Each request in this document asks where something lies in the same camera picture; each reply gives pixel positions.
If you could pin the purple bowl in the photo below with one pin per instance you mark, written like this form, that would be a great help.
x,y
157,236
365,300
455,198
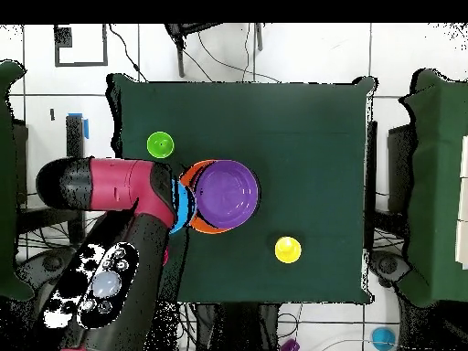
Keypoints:
x,y
228,193

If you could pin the large yellow-orange bowl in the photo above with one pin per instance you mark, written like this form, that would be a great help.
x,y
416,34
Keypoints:
x,y
204,228

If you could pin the light blue bowl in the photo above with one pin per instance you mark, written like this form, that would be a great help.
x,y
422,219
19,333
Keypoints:
x,y
182,208

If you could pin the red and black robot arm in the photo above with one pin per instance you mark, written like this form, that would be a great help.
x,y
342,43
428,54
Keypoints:
x,y
117,182

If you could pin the yellow cup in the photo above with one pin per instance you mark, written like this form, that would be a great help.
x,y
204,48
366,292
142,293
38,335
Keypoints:
x,y
288,252

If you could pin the green cup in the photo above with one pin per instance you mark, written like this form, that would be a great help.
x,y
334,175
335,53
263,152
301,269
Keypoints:
x,y
161,148

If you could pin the dark green tablecloth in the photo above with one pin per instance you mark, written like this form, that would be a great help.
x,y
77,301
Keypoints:
x,y
292,128

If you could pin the purple cup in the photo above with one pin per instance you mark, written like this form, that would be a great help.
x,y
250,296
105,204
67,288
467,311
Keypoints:
x,y
290,346

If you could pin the green cloth side table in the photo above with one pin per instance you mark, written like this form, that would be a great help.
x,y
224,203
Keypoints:
x,y
435,182
7,182

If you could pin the blue cup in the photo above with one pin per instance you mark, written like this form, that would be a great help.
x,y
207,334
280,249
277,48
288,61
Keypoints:
x,y
383,338

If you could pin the black table frame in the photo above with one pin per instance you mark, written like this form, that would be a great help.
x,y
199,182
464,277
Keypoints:
x,y
75,139
400,164

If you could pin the black floor frame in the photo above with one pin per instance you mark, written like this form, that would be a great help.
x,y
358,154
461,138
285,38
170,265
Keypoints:
x,y
63,36

